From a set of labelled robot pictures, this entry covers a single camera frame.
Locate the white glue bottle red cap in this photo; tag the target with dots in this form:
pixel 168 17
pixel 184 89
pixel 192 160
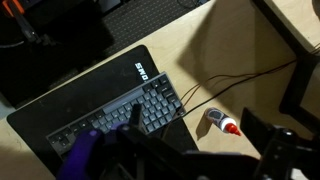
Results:
pixel 218 118

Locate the grey mechanical keyboard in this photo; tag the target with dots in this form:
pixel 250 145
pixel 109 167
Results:
pixel 150 100

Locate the black desk mat white logo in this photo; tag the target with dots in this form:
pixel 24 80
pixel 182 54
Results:
pixel 83 90

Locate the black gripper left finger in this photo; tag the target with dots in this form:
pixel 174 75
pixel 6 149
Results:
pixel 133 150

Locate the black monitor stand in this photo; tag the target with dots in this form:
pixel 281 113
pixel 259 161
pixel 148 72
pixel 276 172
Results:
pixel 301 76

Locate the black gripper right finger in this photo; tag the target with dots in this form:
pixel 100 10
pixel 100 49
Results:
pixel 286 153

